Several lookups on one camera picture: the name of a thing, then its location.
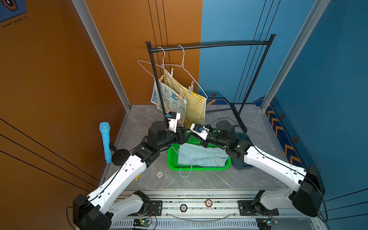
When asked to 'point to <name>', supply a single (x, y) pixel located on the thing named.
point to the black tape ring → (180, 208)
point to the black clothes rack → (236, 107)
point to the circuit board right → (264, 224)
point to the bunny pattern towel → (173, 102)
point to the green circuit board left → (140, 222)
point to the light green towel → (194, 154)
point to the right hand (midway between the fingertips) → (193, 129)
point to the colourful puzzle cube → (136, 179)
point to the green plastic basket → (172, 157)
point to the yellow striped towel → (196, 104)
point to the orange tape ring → (208, 203)
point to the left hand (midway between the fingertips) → (191, 128)
